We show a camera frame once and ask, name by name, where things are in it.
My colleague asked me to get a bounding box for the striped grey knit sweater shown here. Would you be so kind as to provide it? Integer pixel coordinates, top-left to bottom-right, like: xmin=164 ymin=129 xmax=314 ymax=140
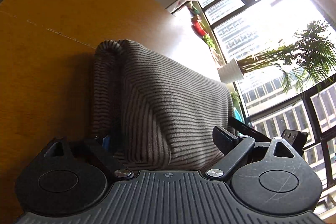
xmin=92 ymin=40 xmax=234 ymax=171

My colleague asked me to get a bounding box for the teal plastic bucket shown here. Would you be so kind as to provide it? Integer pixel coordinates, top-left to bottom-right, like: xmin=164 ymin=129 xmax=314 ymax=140
xmin=234 ymin=108 xmax=244 ymax=123

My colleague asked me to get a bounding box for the tall green palm plant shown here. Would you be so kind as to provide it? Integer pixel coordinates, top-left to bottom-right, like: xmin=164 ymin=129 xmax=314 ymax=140
xmin=237 ymin=20 xmax=335 ymax=93

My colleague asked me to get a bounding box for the small green potted plant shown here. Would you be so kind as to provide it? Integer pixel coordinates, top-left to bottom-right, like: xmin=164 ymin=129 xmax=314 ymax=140
xmin=202 ymin=34 xmax=216 ymax=50

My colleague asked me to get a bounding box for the red plastic basin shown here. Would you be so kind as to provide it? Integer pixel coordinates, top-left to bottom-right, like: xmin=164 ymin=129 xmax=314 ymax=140
xmin=191 ymin=17 xmax=208 ymax=38

